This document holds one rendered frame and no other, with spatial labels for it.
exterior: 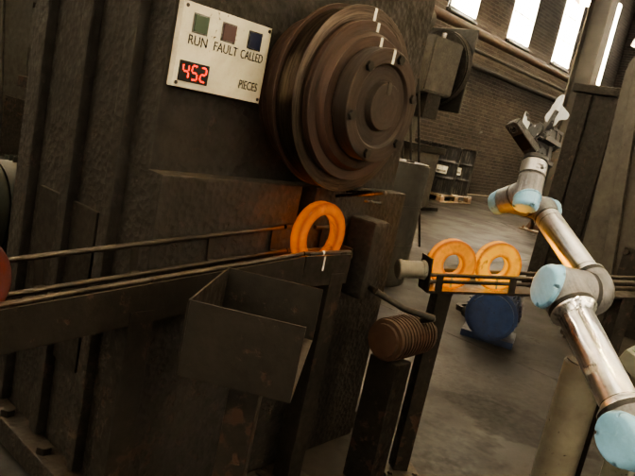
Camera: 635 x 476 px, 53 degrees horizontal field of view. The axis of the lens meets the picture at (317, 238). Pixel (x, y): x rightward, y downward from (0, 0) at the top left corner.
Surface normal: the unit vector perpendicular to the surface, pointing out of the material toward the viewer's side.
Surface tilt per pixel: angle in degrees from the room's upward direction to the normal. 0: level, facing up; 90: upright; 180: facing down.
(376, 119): 90
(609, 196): 90
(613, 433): 91
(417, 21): 90
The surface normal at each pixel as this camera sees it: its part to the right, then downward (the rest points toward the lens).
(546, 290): -0.93, -0.28
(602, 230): -0.81, -0.06
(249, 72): 0.73, 0.27
